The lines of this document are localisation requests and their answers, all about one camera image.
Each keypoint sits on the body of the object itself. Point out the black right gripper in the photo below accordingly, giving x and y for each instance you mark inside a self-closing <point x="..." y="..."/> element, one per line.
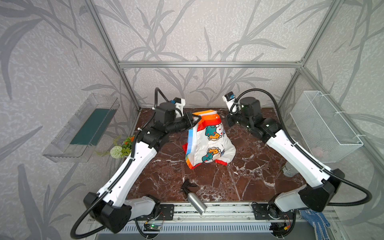
<point x="230" y="119"/>

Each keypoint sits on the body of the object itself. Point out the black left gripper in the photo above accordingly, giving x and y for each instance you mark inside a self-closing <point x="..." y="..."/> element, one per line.
<point x="195" y="120"/>

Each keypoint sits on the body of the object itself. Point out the white colourful children's jacket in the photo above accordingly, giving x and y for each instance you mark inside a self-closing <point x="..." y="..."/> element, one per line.
<point x="208" y="142"/>

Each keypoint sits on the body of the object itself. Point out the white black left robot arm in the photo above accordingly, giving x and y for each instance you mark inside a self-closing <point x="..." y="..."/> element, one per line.
<point x="109" y="207"/>

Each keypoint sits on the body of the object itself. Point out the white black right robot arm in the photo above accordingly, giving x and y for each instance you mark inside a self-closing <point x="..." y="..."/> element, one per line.
<point x="319" y="188"/>

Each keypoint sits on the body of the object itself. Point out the silver metal tin can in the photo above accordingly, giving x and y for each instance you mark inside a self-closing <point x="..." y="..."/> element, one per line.
<point x="289" y="171"/>

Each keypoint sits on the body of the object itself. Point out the small potted flower plant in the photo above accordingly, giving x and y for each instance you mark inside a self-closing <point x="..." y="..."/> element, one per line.
<point x="122" y="149"/>

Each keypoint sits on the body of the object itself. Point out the silver spray bottle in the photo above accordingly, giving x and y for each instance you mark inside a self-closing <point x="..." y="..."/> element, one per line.
<point x="192" y="198"/>

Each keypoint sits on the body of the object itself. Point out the blue white work glove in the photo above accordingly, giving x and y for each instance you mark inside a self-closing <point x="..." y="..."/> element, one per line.
<point x="318" y="221"/>

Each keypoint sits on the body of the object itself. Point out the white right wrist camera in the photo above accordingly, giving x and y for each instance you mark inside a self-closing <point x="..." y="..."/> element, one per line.
<point x="229" y="99"/>

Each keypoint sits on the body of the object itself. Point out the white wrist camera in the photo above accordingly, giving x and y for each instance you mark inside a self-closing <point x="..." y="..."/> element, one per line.
<point x="179" y="103"/>
<point x="229" y="99"/>

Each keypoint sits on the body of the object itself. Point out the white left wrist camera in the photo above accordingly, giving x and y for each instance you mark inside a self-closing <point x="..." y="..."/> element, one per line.
<point x="179" y="103"/>

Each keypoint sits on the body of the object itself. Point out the aluminium frame profile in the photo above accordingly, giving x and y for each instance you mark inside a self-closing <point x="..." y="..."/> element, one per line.
<point x="204" y="49"/>

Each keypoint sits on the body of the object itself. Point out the white wire mesh basket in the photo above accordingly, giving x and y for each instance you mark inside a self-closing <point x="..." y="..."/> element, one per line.
<point x="325" y="131"/>

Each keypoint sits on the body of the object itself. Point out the clear plastic wall shelf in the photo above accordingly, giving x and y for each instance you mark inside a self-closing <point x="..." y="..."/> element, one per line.
<point x="77" y="141"/>

